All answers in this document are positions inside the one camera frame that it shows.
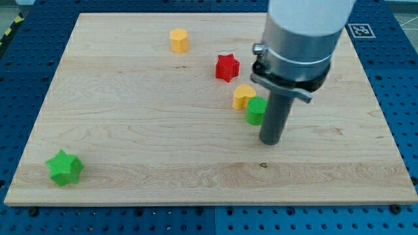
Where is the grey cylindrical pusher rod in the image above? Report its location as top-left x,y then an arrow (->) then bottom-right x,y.
259,91 -> 294,146

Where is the green circle block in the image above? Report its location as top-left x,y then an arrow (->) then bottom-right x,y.
245,96 -> 267,125

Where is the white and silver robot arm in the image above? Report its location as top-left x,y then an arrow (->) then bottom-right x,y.
250,0 -> 355,145

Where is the yellow heart block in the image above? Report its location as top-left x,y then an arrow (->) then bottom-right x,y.
233,84 -> 257,110

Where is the red star block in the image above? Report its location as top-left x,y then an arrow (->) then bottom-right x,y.
215,54 -> 240,83

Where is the white fiducial marker tag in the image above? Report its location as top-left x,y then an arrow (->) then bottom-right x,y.
348,23 -> 376,39

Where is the yellow hexagon block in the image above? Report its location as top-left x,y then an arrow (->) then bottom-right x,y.
169,28 -> 189,53

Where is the wooden board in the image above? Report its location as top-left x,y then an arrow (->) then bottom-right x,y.
5,13 -> 417,207

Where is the green star block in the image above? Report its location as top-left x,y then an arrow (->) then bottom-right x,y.
45,149 -> 84,187

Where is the black yellow hazard tape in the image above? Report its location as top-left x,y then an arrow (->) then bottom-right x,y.
1,12 -> 25,46

